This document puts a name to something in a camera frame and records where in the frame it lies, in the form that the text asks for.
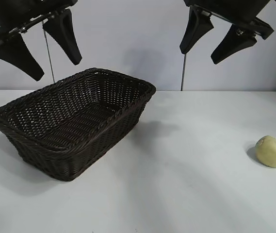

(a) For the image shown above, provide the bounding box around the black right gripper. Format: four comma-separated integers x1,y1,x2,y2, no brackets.
179,0,275,65

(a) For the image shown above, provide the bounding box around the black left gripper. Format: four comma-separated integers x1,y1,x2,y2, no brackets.
0,0,83,82

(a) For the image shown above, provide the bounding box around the dark brown woven basket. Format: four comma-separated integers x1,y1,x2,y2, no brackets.
0,67,157,182

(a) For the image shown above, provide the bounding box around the pale yellow egg yolk pastry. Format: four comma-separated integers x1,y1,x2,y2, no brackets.
255,135,276,168

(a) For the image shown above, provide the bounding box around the thin grey vertical rod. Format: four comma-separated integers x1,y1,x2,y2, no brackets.
44,24,55,82
180,53,186,92

